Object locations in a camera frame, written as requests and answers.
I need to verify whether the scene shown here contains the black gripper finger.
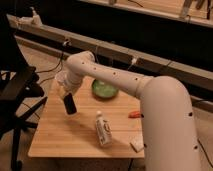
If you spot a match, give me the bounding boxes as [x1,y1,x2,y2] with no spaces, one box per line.
[63,94,77,115]

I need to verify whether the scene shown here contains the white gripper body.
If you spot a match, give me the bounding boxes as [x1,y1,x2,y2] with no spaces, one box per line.
[60,74,81,98]

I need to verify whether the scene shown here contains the white eraser block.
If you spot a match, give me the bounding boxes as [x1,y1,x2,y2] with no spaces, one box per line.
[130,137,144,153]

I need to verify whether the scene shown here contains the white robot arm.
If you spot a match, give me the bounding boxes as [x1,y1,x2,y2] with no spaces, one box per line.
[63,51,201,171]

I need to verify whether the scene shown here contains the white ceramic cup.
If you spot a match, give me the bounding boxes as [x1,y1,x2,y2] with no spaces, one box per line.
[55,70,67,90]

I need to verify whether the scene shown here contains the green bowl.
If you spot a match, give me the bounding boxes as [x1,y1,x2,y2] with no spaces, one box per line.
[91,79,118,99]

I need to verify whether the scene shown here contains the white plastic bottle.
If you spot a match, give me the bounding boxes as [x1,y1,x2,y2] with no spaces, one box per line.
[95,111,112,146]

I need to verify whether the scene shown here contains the wooden table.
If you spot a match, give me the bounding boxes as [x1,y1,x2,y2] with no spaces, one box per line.
[28,77,144,158]

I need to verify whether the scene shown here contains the black office chair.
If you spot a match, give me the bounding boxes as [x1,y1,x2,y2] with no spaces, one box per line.
[0,11,47,171]

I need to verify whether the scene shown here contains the orange carrot toy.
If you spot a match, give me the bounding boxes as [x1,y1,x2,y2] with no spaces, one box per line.
[128,111,141,118]

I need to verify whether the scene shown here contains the black floor cables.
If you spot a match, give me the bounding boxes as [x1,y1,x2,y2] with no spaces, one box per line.
[35,49,68,86]

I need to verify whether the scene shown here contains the grey metal rail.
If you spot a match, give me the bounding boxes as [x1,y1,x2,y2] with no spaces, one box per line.
[8,15,213,91]

